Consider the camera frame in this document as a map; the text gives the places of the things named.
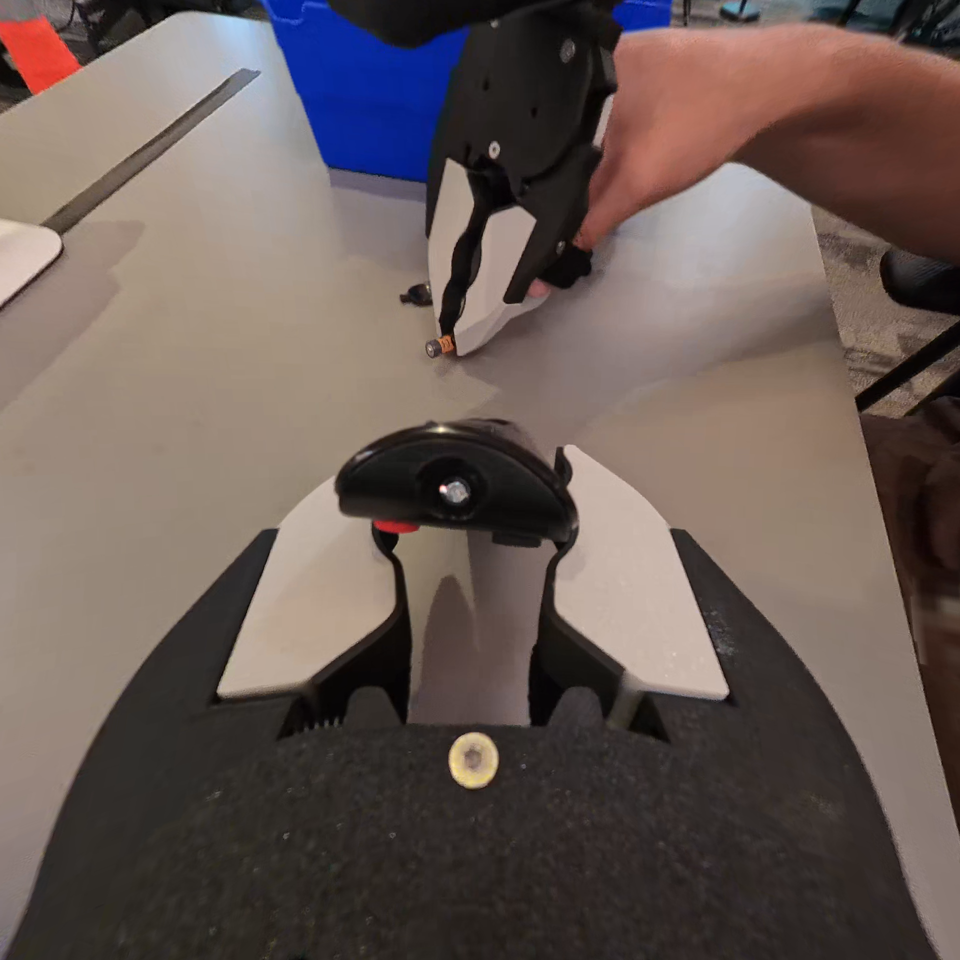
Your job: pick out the black office chair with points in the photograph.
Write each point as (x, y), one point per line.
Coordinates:
(922, 277)

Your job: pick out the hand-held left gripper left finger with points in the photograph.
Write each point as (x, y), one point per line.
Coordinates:
(315, 600)

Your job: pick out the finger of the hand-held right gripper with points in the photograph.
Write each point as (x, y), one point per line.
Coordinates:
(442, 225)
(491, 285)

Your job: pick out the person's right forearm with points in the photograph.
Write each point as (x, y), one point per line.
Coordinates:
(862, 127)

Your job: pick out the blue plastic bin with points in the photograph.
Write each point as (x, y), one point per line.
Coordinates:
(360, 97)

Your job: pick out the black remote control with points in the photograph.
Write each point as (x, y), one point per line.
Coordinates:
(510, 487)

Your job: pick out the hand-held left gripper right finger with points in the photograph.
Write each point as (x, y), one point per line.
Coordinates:
(637, 585)

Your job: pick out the red bag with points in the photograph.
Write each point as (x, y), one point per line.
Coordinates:
(34, 52)

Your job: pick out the black battery cover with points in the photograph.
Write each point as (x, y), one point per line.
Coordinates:
(416, 294)

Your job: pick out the grey desk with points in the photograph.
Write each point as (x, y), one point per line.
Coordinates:
(225, 375)

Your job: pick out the orange battery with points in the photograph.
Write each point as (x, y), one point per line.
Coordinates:
(441, 347)

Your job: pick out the person's right hand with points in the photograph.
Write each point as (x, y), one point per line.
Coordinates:
(675, 127)

